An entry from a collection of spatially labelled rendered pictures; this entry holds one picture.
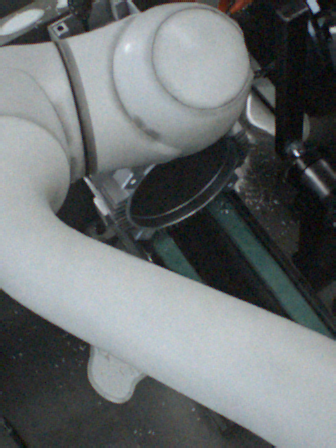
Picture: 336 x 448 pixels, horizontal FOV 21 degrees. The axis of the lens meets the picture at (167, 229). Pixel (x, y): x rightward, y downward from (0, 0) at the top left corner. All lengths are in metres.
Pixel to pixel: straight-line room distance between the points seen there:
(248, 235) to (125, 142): 0.54
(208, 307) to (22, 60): 0.25
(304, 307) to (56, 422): 0.36
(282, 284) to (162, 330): 0.67
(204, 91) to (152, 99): 0.03
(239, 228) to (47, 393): 0.33
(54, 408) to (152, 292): 0.76
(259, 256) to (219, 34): 0.57
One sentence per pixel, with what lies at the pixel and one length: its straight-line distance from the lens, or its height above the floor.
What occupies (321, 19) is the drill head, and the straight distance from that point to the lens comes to 1.08.
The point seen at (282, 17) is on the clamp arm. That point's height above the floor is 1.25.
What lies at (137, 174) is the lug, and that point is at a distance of 1.02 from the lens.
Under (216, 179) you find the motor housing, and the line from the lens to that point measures 1.16.
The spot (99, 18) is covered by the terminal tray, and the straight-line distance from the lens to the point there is 1.13.
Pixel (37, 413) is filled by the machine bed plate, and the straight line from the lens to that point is 1.23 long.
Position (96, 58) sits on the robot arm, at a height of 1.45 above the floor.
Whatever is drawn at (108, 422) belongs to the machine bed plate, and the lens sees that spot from 1.21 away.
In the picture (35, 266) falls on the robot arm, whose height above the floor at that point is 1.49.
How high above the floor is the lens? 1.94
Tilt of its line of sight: 61 degrees down
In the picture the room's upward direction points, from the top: 11 degrees counter-clockwise
